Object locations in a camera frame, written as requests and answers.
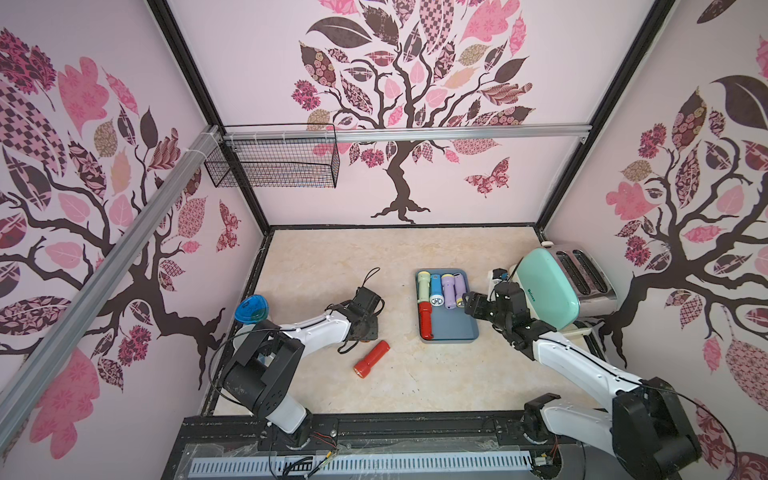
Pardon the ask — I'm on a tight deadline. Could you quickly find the purple flashlight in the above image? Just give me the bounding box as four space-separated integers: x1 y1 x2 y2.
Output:
441 273 457 309
454 273 467 308

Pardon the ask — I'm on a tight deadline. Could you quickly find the red flashlight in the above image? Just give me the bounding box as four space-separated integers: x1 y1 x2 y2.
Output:
353 340 390 379
418 301 434 341

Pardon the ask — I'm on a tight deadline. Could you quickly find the pale green flashlight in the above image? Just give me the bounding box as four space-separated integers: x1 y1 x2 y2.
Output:
417 271 431 303

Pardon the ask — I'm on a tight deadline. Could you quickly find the blue flashlight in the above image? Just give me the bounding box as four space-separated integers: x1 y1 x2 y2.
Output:
429 274 445 307

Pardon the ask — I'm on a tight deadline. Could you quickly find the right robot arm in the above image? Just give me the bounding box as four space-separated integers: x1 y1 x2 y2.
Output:
461 281 702 479

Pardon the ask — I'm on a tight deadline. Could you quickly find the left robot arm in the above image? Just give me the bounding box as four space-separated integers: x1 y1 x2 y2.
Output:
218 286 386 444

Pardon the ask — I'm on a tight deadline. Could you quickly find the blue-grey storage tray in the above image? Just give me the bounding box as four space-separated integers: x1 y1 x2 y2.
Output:
415 268 479 344

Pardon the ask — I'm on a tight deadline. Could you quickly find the mint green toaster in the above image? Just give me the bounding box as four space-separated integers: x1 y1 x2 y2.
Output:
504 241 619 330

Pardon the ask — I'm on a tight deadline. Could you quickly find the blue-lid printed cup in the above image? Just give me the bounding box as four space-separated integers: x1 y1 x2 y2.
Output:
234 295 270 326

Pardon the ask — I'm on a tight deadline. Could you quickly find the white slotted cable duct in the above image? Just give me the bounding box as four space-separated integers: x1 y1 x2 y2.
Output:
186 451 533 479

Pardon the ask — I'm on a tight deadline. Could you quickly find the black wire basket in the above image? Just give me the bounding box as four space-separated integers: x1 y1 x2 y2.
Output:
204 122 341 189

